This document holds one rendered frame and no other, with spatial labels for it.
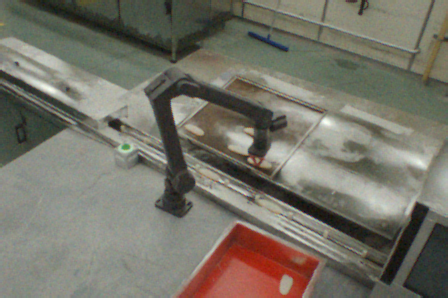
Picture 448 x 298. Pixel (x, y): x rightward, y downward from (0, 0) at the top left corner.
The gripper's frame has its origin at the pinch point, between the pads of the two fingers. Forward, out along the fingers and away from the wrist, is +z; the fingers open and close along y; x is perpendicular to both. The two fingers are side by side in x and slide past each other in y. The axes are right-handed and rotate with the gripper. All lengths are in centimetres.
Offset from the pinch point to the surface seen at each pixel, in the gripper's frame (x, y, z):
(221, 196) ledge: 5.6, -22.2, 0.7
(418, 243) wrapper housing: -57, -41, -35
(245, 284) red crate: -17, -51, 0
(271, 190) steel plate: -8.0, -5.3, 8.1
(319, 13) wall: 69, 356, 113
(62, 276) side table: 33, -76, -5
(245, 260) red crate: -13.3, -42.4, 1.4
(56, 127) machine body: 101, -10, 12
